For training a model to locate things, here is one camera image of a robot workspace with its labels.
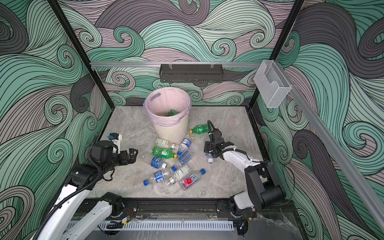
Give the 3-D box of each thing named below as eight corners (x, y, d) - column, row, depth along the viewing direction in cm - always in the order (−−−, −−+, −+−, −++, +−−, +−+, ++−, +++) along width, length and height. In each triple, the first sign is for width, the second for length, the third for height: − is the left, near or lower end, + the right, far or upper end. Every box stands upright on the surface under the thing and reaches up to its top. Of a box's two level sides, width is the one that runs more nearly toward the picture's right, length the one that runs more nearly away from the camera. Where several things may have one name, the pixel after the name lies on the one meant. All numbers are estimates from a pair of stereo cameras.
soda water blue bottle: (174, 160, 92) (173, 156, 88) (181, 150, 97) (181, 146, 93) (185, 167, 89) (184, 164, 85) (192, 157, 94) (192, 153, 90)
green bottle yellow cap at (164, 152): (152, 154, 94) (150, 150, 90) (156, 148, 97) (154, 144, 93) (174, 162, 91) (174, 159, 87) (178, 155, 94) (177, 151, 90)
